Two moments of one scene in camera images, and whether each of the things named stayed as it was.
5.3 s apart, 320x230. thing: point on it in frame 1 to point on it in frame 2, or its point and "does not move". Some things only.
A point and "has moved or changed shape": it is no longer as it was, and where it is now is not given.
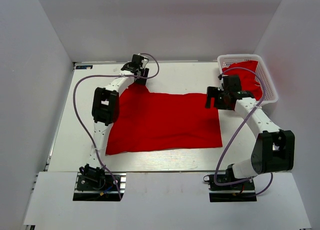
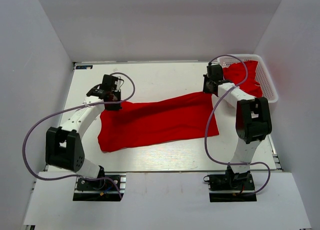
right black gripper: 214,92 to 206,89
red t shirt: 148,121 has moved or changed shape
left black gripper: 142,81 to 117,107
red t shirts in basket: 248,81 does not move
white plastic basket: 269,94 does not move
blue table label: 84,67 does not move
